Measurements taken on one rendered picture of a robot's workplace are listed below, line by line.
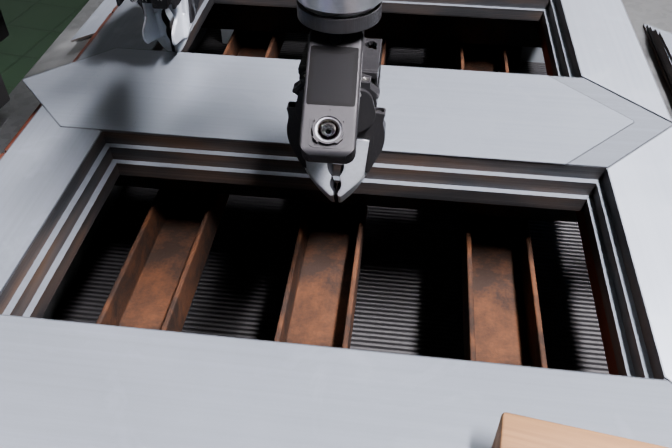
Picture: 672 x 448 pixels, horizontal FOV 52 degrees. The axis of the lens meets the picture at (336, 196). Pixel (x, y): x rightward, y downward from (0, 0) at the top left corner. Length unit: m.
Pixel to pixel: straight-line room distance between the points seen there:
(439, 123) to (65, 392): 0.48
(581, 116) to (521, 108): 0.07
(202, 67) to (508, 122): 0.39
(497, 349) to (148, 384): 0.42
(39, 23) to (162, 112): 2.30
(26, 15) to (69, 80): 2.27
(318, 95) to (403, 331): 0.50
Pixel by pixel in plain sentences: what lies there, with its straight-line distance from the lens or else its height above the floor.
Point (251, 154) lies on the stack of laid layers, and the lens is 0.79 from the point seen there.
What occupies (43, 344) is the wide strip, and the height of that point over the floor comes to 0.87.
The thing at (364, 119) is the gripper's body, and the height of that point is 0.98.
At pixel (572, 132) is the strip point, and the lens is 0.83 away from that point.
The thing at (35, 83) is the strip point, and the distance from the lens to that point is 0.94.
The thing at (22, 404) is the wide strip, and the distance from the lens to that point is 0.60.
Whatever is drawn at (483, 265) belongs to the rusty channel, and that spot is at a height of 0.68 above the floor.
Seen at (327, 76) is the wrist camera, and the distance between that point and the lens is 0.57.
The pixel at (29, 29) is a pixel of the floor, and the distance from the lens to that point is 3.08.
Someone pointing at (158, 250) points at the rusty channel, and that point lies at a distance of 0.93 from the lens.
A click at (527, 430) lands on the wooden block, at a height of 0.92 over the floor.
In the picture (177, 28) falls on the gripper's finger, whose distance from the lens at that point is 0.91.
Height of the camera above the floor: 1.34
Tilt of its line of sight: 42 degrees down
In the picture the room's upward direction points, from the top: straight up
